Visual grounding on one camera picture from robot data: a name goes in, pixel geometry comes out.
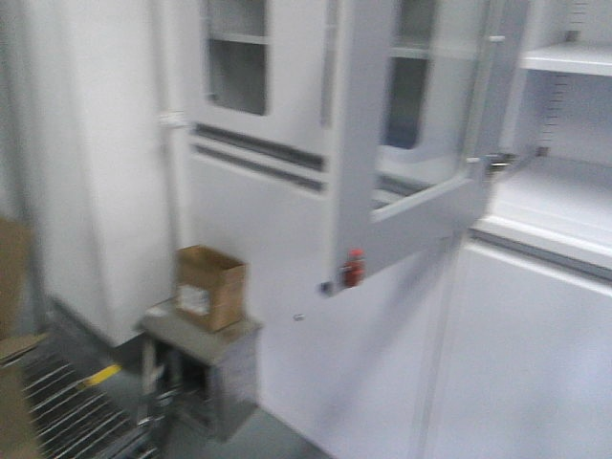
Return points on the open glass cabinet door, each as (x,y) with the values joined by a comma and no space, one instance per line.
(420,95)

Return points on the small open cardboard box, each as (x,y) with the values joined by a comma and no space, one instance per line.
(210,287)

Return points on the grey metal stand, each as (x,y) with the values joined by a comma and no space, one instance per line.
(207,379)

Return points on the red door latch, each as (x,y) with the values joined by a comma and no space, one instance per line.
(353,270)

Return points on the white lab cabinet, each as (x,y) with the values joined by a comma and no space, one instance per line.
(492,343)

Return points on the stack of metal grates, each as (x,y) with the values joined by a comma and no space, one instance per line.
(75,420)

